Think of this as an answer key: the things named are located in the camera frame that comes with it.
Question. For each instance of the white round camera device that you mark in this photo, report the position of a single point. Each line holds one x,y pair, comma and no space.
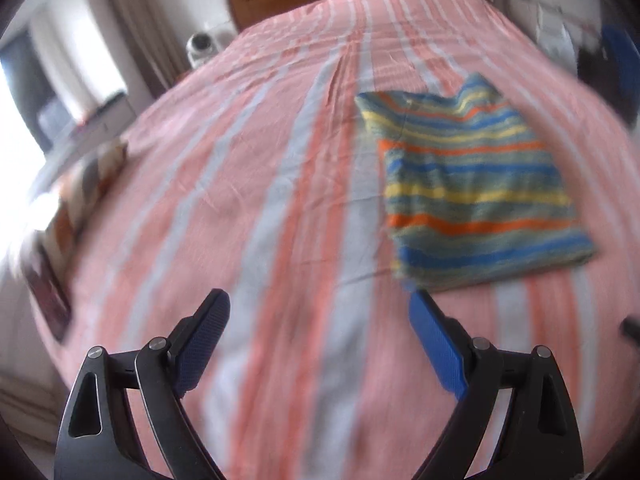
201,47

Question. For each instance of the multicolour striped knit garment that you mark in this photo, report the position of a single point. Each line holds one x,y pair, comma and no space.
475,185

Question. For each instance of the bed with pink striped sheet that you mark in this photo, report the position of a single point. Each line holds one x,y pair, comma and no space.
250,160

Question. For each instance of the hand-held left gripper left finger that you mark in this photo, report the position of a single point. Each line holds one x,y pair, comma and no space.
200,347

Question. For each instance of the white ledge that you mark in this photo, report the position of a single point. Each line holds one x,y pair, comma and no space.
95,127

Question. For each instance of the black phone with picture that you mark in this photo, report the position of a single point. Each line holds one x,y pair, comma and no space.
47,295

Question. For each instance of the beige curtain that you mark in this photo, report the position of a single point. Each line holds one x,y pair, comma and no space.
145,25

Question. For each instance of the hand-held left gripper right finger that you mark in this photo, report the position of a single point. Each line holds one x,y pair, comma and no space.
437,347

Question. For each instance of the striped cushion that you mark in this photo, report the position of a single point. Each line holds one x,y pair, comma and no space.
85,180

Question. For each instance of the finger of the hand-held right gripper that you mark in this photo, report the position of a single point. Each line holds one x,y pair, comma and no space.
632,329

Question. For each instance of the dark monitor screen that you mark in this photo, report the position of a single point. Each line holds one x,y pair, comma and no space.
25,90

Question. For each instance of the blue object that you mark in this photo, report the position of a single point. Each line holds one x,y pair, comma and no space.
620,65

